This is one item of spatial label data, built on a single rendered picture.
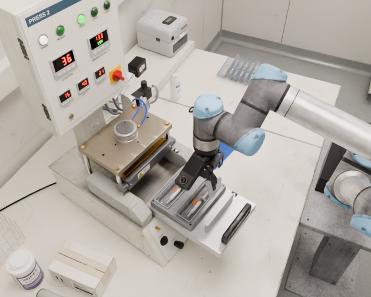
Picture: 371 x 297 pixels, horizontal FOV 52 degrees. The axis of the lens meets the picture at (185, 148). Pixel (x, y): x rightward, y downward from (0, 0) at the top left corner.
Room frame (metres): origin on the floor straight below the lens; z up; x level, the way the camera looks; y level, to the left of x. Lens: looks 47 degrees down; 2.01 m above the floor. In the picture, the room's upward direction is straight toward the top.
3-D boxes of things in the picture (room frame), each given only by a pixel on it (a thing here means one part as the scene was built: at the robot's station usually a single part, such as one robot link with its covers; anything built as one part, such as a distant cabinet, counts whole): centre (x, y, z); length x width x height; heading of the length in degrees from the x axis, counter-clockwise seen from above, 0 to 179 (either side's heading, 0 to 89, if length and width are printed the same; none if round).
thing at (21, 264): (0.55, 0.53, 0.82); 0.09 x 0.09 x 0.15
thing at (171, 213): (0.73, -0.01, 0.98); 0.20 x 0.17 x 0.03; 143
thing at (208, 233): (0.70, -0.05, 0.97); 0.30 x 0.22 x 0.08; 53
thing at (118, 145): (0.92, 0.21, 1.08); 0.31 x 0.24 x 0.13; 143
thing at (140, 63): (1.68, 0.25, 0.83); 0.09 x 0.06 x 0.07; 153
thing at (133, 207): (0.74, 0.23, 0.96); 0.25 x 0.05 x 0.07; 53
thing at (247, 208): (0.62, -0.16, 0.99); 0.15 x 0.02 x 0.04; 143
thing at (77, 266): (0.57, 0.35, 0.80); 0.19 x 0.13 x 0.09; 65
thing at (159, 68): (1.67, 0.26, 0.77); 0.84 x 0.30 x 0.04; 155
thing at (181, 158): (0.95, 0.05, 0.96); 0.26 x 0.05 x 0.07; 53
